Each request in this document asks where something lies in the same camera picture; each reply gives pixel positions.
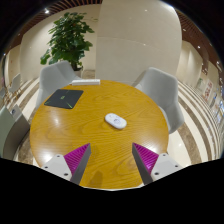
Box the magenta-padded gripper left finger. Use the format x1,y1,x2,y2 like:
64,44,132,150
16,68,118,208
41,143,92,186

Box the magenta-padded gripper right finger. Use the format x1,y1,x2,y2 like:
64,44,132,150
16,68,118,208
131,142,184,186

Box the white cartoon-print computer mouse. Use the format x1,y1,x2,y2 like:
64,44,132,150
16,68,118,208
104,112,128,130

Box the black mouse pad green lines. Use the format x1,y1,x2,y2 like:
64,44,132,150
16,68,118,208
43,88,85,110

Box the grey-green armchair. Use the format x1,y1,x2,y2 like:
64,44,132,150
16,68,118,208
0,103,31,161

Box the light grey shell chair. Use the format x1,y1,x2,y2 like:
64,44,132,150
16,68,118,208
35,60,82,109
132,66,185,135

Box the white power strip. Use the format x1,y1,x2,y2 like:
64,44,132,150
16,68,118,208
71,78,101,86

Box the small white distant chair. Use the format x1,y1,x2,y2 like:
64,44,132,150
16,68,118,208
8,73,23,98

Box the large green potted plant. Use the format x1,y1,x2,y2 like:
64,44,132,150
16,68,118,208
39,11,96,78

